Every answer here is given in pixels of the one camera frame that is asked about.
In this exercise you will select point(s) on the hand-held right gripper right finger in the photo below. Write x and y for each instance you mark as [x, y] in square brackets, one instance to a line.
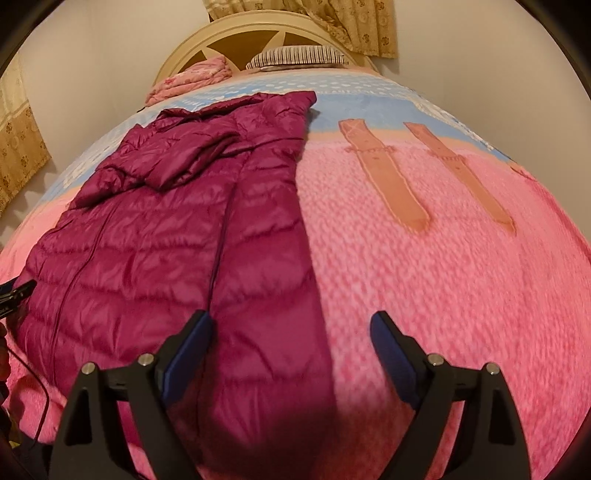
[395, 357]

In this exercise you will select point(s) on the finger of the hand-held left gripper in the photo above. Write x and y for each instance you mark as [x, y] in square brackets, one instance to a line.
[21, 290]

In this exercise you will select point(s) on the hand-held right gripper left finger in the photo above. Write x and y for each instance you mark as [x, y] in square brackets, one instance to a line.
[187, 357]

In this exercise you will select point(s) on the magenta quilted down jacket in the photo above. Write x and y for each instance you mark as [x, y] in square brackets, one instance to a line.
[152, 258]

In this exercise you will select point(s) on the pink and blue printed blanket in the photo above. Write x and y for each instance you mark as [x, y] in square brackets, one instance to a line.
[438, 286]

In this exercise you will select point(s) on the beige floral side window curtain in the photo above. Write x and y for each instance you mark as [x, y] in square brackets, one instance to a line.
[18, 143]

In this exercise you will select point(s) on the folded pink floral quilt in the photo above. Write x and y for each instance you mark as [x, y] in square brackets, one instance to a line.
[194, 78]

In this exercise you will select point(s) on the striped pillow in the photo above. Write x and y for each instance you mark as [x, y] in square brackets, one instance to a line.
[300, 56]

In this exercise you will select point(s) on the cream arched bed headboard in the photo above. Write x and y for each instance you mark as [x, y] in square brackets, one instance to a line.
[240, 37]

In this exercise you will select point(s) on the beige floral curtain panel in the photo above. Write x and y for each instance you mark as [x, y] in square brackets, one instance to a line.
[360, 27]
[240, 5]

